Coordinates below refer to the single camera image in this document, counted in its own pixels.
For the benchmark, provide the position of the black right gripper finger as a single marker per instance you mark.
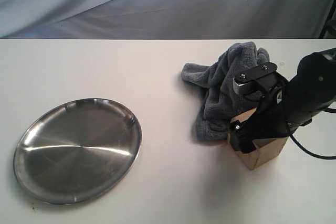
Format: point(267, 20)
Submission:
point(241, 137)

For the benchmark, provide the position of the round stainless steel plate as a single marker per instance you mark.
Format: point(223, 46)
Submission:
point(77, 151)

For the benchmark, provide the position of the grey fleece towel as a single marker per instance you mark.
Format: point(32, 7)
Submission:
point(220, 102)

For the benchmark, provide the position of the white backdrop sheet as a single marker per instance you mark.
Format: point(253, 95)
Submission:
point(163, 19)

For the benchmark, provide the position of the wooden cube block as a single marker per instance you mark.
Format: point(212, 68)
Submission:
point(266, 149)

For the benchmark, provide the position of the black stand leg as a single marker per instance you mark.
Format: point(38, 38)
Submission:
point(328, 28)

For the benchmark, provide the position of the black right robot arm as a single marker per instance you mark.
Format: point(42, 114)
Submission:
point(312, 89)

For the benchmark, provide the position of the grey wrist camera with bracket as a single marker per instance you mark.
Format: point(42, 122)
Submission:
point(263, 76)

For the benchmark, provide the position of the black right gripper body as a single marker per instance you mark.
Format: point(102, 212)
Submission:
point(269, 120)

